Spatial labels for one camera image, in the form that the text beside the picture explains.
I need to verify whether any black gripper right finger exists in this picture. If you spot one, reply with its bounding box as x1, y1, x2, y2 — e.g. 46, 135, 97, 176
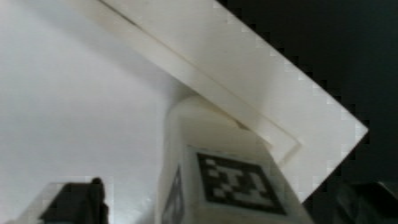
334, 181, 398, 224

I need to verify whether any white square tabletop part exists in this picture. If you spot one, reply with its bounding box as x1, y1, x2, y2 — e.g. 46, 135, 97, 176
0, 0, 303, 224

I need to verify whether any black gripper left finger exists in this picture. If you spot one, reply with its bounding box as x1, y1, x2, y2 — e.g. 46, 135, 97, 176
39, 177, 108, 224

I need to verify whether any white leg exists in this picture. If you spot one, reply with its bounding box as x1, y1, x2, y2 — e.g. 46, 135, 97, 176
154, 96, 314, 224

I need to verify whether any white U-shaped fence wall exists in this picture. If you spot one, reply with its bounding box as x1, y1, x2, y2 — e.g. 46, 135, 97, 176
101, 0, 367, 198

